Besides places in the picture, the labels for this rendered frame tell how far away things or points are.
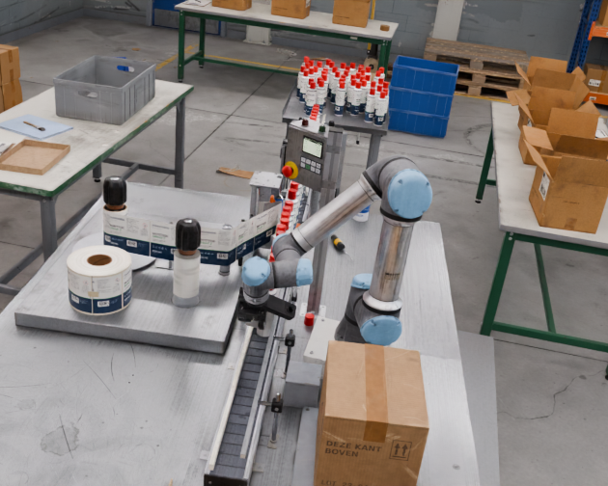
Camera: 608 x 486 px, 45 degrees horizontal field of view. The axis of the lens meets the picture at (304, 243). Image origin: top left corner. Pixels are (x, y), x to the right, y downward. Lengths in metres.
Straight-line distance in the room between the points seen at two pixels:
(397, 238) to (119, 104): 2.54
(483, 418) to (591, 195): 1.69
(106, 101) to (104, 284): 2.04
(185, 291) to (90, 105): 2.08
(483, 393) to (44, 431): 1.28
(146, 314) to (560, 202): 2.08
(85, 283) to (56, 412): 0.44
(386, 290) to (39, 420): 1.00
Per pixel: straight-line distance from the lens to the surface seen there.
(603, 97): 9.26
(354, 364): 1.88
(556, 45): 9.91
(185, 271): 2.40
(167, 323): 2.40
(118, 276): 2.39
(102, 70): 4.89
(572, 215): 3.73
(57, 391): 2.23
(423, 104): 7.12
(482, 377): 2.45
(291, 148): 2.40
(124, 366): 2.30
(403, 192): 1.93
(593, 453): 3.68
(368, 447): 1.78
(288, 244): 2.12
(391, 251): 2.03
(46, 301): 2.53
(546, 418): 3.77
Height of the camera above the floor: 2.23
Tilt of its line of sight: 27 degrees down
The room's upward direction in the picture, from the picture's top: 7 degrees clockwise
